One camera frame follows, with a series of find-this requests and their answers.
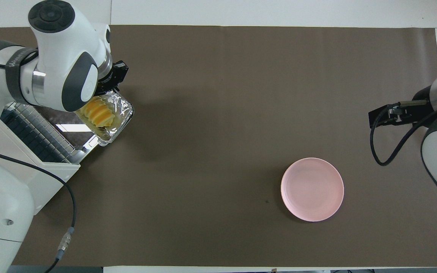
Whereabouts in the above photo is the yellow sliced bread loaf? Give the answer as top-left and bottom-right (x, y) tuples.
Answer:
(80, 97), (116, 127)

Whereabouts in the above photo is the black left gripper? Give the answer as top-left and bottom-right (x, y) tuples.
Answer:
(96, 60), (130, 95)

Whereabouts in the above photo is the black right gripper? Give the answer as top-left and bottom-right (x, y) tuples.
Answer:
(368, 86), (433, 128)

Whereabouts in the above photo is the brown table mat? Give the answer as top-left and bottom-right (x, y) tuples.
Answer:
(0, 25), (437, 267)

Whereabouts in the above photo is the glass oven door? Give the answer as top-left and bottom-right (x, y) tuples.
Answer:
(33, 103), (104, 164)

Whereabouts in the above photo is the pink round plate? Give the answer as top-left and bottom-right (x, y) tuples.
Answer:
(281, 157), (344, 222)

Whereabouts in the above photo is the white toaster oven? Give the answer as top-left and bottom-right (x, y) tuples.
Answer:
(0, 102), (81, 217)

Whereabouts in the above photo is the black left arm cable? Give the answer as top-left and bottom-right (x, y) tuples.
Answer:
(0, 145), (77, 273)

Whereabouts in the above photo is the aluminium foil tray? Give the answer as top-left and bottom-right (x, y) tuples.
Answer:
(75, 89), (134, 147)

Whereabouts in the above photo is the metal oven wire rack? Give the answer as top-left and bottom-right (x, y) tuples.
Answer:
(0, 103), (80, 164)

